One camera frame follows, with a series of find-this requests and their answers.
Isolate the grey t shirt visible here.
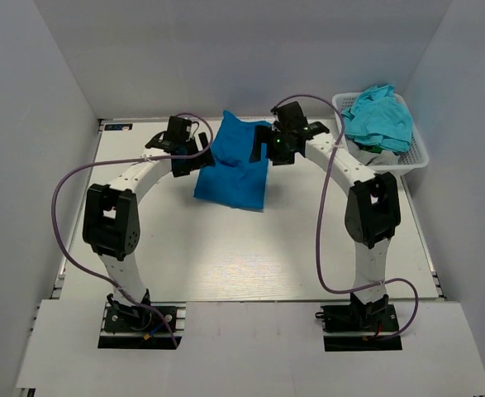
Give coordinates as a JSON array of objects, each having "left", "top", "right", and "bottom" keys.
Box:
[{"left": 355, "top": 148, "right": 400, "bottom": 166}]

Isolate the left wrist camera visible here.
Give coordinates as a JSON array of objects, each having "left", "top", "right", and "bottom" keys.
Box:
[{"left": 145, "top": 116, "right": 199, "bottom": 155}]

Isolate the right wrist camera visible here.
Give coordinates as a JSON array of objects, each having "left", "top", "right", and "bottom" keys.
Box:
[{"left": 271, "top": 101, "right": 330, "bottom": 140}]

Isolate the blue label sticker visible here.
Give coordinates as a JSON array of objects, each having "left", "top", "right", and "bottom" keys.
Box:
[{"left": 104, "top": 123, "right": 133, "bottom": 132}]

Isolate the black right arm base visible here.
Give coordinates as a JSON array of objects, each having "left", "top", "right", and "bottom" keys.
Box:
[{"left": 314, "top": 304, "right": 402, "bottom": 352}]

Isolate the light blue t shirt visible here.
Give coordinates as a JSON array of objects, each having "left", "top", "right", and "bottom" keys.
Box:
[{"left": 342, "top": 84, "right": 413, "bottom": 153}]

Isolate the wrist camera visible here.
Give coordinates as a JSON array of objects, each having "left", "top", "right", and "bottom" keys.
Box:
[
  {"left": 145, "top": 116, "right": 199, "bottom": 155},
  {"left": 271, "top": 101, "right": 330, "bottom": 140}
]

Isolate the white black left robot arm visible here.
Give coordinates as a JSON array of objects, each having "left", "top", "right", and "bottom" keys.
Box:
[{"left": 82, "top": 129, "right": 215, "bottom": 307}]

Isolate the green garment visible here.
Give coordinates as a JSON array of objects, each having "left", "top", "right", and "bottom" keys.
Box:
[{"left": 357, "top": 143, "right": 383, "bottom": 154}]

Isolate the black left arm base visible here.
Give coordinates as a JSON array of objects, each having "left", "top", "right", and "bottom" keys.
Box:
[{"left": 97, "top": 294, "right": 186, "bottom": 350}]

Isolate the white plastic basket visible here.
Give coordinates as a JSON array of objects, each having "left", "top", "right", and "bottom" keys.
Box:
[{"left": 332, "top": 85, "right": 429, "bottom": 176}]

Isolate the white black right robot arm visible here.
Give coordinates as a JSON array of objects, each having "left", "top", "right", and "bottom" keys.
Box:
[{"left": 250, "top": 122, "right": 401, "bottom": 313}]

